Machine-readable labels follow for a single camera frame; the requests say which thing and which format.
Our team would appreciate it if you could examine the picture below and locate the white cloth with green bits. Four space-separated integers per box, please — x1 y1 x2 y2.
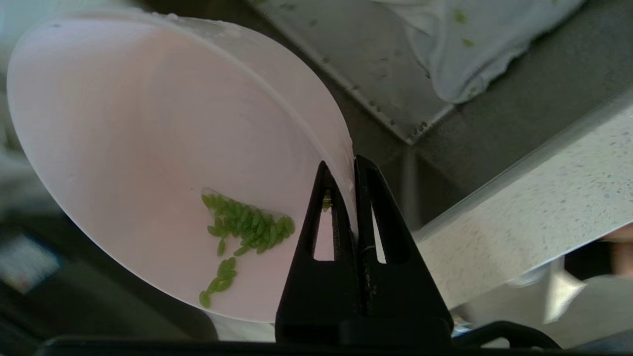
376 0 587 104

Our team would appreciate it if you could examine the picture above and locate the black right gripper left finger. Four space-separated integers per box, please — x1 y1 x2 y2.
275 161 361 344

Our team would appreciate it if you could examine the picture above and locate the steel sink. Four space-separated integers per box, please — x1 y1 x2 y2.
138 0 633 233

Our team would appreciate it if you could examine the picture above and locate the chopped green food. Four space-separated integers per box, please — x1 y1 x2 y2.
199 188 296 309

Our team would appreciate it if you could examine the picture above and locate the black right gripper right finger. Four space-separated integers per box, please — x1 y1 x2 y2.
354 155 454 347

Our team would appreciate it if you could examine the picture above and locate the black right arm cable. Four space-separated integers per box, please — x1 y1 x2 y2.
452 320 562 350

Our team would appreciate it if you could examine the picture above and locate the pink bowl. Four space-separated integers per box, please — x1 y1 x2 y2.
7 10 358 324

